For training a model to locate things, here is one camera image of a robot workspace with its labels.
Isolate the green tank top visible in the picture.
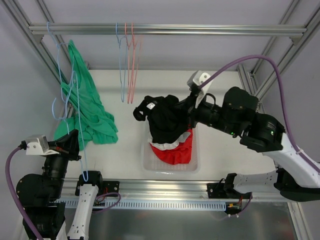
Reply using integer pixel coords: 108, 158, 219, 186
53, 40, 119, 151

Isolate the light blue hanger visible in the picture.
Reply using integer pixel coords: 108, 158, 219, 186
115, 23, 127, 103
51, 70, 89, 183
46, 21, 72, 121

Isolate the white tank top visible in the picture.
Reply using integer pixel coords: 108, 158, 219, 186
147, 131, 191, 151

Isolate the black tank top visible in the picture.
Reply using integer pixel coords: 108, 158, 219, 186
133, 94, 189, 144

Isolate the red tank top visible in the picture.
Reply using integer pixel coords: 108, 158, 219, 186
149, 129, 194, 165

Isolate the pink hanger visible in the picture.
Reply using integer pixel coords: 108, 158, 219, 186
129, 23, 141, 104
124, 23, 134, 104

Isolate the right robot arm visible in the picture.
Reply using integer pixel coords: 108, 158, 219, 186
174, 86, 320, 202

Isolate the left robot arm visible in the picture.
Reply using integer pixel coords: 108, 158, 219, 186
15, 129, 104, 240

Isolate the white plastic basket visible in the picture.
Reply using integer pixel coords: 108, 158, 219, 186
141, 123, 199, 174

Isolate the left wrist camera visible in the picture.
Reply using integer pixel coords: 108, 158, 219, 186
21, 135, 58, 156

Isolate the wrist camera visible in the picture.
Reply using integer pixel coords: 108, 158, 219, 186
187, 70, 212, 109
21, 135, 58, 156

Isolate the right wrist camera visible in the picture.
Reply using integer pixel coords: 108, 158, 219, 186
187, 70, 212, 109

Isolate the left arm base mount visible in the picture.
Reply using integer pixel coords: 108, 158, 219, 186
101, 180, 120, 197

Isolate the front aluminium rail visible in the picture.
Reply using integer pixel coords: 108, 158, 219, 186
61, 178, 289, 202

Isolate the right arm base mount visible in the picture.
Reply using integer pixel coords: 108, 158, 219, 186
206, 173, 252, 199

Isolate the slotted cable duct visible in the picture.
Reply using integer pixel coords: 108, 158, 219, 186
55, 197, 227, 212

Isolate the aluminium hanging rail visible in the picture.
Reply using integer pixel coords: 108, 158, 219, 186
33, 23, 307, 37

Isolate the right aluminium frame post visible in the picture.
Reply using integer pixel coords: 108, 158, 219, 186
237, 0, 320, 101

